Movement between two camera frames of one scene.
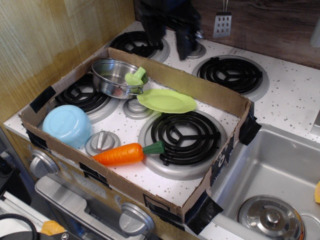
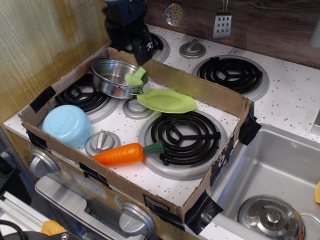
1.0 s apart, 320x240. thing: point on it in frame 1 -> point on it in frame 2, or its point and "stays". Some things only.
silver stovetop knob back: x=199 y=51 stays
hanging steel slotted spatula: x=222 y=24 stays
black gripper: x=156 y=19 -> x=125 y=20
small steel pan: x=109 y=80 stays
